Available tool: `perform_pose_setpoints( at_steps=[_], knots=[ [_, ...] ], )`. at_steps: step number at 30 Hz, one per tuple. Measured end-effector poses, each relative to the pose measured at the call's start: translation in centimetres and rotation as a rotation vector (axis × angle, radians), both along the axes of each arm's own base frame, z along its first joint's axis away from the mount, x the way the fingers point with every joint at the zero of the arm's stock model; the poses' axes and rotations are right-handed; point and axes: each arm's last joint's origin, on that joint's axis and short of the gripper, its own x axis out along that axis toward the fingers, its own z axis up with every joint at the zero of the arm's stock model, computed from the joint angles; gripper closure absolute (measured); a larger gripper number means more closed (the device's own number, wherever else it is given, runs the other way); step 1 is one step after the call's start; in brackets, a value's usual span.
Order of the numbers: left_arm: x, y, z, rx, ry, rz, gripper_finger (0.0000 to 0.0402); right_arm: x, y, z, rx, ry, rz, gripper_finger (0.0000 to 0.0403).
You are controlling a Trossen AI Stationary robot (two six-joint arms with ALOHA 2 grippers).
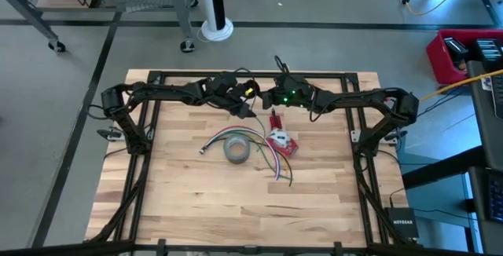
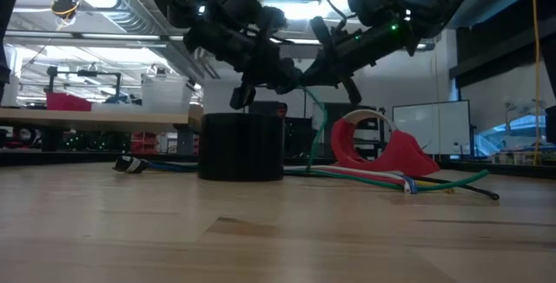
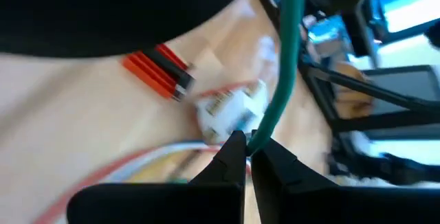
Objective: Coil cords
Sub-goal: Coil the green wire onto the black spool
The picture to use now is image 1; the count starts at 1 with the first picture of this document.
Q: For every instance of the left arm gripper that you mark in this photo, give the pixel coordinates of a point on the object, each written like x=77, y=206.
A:
x=220, y=97

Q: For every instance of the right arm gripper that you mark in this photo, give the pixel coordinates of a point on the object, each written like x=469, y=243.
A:
x=298, y=97

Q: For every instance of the red tape dispenser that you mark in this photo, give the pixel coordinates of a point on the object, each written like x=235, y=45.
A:
x=290, y=149

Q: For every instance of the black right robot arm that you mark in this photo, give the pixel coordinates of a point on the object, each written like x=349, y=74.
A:
x=353, y=97

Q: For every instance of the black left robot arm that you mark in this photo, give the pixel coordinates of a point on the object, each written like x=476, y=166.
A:
x=165, y=89

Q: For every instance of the red bit holder block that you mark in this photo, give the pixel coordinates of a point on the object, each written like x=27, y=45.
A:
x=278, y=122

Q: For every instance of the white pillar with black stripe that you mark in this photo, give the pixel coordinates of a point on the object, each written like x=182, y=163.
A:
x=203, y=4

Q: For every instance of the red plastic bin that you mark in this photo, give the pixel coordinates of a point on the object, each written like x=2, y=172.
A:
x=438, y=63

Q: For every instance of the black labelled device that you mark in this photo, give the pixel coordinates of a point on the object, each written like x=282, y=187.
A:
x=489, y=52
x=456, y=48

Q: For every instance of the grey desk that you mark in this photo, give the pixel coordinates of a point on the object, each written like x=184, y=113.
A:
x=481, y=110

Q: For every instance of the black keyboard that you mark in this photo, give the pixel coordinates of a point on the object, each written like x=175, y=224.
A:
x=496, y=199

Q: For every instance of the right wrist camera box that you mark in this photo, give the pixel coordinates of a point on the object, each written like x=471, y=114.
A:
x=288, y=81

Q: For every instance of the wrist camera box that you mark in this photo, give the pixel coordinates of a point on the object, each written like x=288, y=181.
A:
x=288, y=81
x=225, y=81

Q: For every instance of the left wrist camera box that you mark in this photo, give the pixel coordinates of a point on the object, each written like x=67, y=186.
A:
x=225, y=81

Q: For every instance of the dark duct tape roll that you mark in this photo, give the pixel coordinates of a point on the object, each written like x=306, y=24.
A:
x=226, y=150

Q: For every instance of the metal mounting bracket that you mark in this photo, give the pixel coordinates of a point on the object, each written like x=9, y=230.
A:
x=355, y=136
x=108, y=134

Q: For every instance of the black Netgear network switch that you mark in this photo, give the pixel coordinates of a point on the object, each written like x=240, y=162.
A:
x=401, y=224

